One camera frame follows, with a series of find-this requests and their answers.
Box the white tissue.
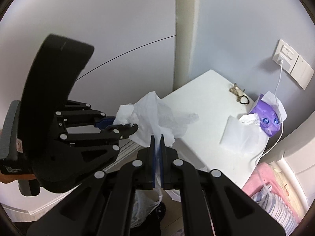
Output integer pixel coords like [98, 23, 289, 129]
[113, 92, 199, 147]

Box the trash bin with plastic bag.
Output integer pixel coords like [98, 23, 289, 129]
[130, 188, 166, 229]

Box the striped pillow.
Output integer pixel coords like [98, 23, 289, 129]
[251, 185, 298, 235]

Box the white bed headboard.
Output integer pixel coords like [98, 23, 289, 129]
[266, 117, 315, 214]

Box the crumpled tissue on nightstand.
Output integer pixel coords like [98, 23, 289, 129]
[239, 113, 260, 126]

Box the purple tissue pack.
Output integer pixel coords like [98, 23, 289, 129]
[249, 92, 287, 137]

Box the white nightstand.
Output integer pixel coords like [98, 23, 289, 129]
[160, 70, 254, 188]

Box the white wall switch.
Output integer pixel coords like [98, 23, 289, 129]
[290, 55, 314, 90]

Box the white charging cable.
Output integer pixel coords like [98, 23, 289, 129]
[254, 59, 285, 166]

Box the cream door frame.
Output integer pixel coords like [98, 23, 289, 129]
[173, 0, 200, 89]

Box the white wall socket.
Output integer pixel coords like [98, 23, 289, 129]
[272, 40, 299, 74]

